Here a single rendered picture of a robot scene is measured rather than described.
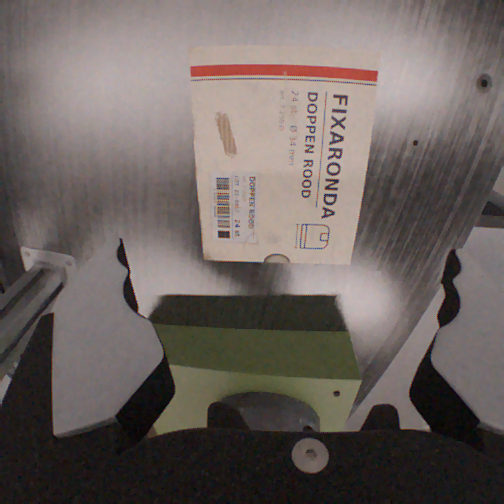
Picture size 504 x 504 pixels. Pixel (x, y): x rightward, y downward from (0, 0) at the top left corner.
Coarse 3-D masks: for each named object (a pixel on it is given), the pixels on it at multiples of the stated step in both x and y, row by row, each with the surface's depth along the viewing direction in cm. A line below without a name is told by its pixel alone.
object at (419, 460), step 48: (192, 432) 5; (240, 432) 5; (288, 432) 5; (336, 432) 5; (384, 432) 4; (432, 432) 4; (96, 480) 4; (144, 480) 4; (192, 480) 4; (240, 480) 4; (288, 480) 4; (336, 480) 4; (384, 480) 4; (432, 480) 4; (480, 480) 4
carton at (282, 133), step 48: (192, 48) 17; (240, 48) 17; (288, 48) 17; (336, 48) 16; (192, 96) 19; (240, 96) 18; (288, 96) 18; (336, 96) 18; (240, 144) 20; (288, 144) 20; (336, 144) 20; (240, 192) 22; (288, 192) 22; (336, 192) 21; (240, 240) 24; (288, 240) 24; (336, 240) 23
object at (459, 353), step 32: (448, 256) 11; (448, 288) 10; (480, 288) 8; (448, 320) 8; (480, 320) 7; (448, 352) 6; (480, 352) 6; (416, 384) 7; (448, 384) 6; (480, 384) 5; (448, 416) 6; (480, 416) 5
